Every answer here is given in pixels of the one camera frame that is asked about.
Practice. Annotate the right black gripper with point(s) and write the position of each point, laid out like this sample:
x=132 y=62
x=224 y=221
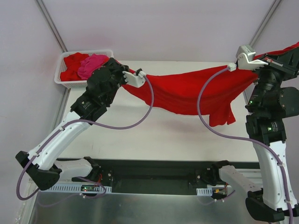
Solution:
x=282 y=66

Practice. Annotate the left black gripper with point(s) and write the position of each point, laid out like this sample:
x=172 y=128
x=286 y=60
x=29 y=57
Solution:
x=116 y=66

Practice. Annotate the white plastic basket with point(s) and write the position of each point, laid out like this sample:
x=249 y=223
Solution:
x=62 y=67

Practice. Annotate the red t shirt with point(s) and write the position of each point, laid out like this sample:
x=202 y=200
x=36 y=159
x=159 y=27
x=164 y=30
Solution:
x=178 y=93
x=72 y=63

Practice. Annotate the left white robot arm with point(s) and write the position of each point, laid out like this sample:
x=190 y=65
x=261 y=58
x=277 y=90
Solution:
x=41 y=162

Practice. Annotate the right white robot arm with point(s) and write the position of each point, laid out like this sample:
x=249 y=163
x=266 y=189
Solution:
x=269 y=104

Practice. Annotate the pink t shirt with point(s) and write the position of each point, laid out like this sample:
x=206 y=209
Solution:
x=90 y=64

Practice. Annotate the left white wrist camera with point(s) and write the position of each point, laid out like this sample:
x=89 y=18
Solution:
x=136 y=79

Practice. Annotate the right aluminium frame post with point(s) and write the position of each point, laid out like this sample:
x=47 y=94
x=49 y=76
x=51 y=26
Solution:
x=261 y=28

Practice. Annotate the aluminium frame post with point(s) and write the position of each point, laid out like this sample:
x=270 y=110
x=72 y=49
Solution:
x=261 y=28
x=46 y=15

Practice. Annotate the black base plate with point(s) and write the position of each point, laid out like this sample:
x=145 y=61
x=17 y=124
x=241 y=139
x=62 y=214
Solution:
x=154 y=177

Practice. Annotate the left aluminium frame post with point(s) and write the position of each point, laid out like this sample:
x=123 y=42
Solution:
x=46 y=15

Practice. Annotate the left white cable duct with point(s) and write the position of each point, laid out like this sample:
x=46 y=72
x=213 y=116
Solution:
x=79 y=188

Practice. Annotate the white cable duct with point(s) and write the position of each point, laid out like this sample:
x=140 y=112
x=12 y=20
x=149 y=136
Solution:
x=204 y=191
x=79 y=188

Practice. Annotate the right white cable duct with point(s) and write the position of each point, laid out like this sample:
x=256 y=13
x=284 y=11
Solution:
x=204 y=191

